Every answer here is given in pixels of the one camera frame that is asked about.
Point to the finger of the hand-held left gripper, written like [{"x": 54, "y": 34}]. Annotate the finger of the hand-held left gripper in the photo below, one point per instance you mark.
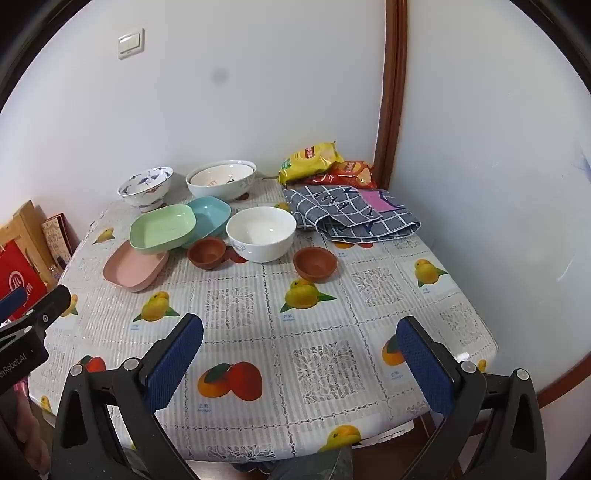
[
  {"x": 54, "y": 301},
  {"x": 11, "y": 304}
]

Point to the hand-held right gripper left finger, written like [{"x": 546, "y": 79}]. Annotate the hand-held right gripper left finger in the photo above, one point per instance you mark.
[{"x": 174, "y": 367}]

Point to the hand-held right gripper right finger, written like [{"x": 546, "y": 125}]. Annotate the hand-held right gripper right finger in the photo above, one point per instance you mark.
[{"x": 425, "y": 367}]

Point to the pink square plate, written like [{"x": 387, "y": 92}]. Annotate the pink square plate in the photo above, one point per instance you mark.
[{"x": 134, "y": 272}]

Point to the small brown bowl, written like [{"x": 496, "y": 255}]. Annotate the small brown bowl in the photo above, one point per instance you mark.
[
  {"x": 316, "y": 270},
  {"x": 205, "y": 258}
]

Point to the green square plate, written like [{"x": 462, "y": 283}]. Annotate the green square plate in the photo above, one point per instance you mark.
[{"x": 161, "y": 228}]

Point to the blue square plate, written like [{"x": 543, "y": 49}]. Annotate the blue square plate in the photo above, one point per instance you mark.
[{"x": 210, "y": 217}]

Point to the red box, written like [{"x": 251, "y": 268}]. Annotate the red box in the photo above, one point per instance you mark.
[{"x": 18, "y": 272}]

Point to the patterned book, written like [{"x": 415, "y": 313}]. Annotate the patterned book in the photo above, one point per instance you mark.
[{"x": 57, "y": 240}]

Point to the wooden board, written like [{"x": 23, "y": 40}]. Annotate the wooden board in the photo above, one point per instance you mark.
[{"x": 27, "y": 221}]

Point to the fruit print tablecloth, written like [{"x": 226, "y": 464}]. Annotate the fruit print tablecloth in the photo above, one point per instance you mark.
[{"x": 277, "y": 350}]

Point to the blue bird pattern bowl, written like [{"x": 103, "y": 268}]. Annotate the blue bird pattern bowl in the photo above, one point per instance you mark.
[{"x": 143, "y": 194}]

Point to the plain white bowl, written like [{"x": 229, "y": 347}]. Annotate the plain white bowl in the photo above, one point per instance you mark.
[{"x": 261, "y": 244}]

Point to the large white bowl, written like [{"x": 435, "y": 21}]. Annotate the large white bowl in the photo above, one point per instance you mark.
[{"x": 217, "y": 191}]

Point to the grey checked cloth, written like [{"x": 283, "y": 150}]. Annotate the grey checked cloth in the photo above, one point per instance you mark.
[{"x": 337, "y": 207}]

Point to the white orange print bowl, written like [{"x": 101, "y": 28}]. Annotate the white orange print bowl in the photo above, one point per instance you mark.
[{"x": 221, "y": 175}]

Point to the red chip bag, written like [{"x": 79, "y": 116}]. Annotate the red chip bag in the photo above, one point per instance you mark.
[{"x": 351, "y": 173}]

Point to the yellow chip bag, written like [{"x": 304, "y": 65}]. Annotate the yellow chip bag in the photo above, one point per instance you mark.
[{"x": 309, "y": 161}]

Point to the white wall light switch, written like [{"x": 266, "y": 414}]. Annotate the white wall light switch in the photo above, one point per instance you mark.
[{"x": 130, "y": 44}]

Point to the brown wooden door frame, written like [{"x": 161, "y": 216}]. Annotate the brown wooden door frame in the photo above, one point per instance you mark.
[{"x": 392, "y": 92}]

